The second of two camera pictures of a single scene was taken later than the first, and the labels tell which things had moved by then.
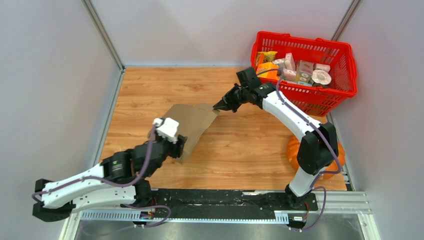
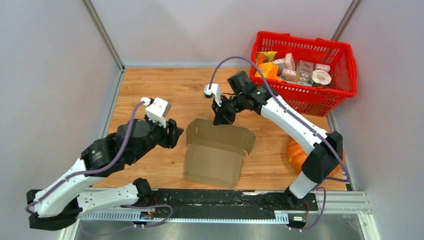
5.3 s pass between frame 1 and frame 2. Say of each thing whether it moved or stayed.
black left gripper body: moved
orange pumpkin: stayed
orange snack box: stayed
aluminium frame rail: stayed
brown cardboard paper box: moved
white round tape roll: stayed
